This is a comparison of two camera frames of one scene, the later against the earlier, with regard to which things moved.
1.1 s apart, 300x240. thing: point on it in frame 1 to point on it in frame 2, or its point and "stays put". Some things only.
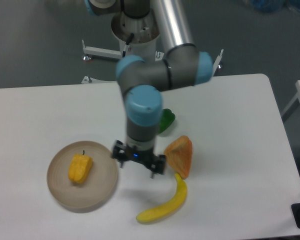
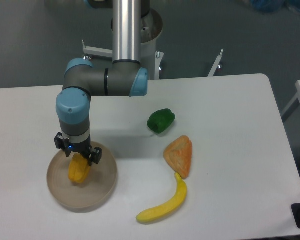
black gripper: x=121 y=152 to x=83 y=148
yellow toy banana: x=169 y=208 stays put
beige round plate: x=100 y=186 stays put
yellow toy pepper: x=80 y=167 stays put
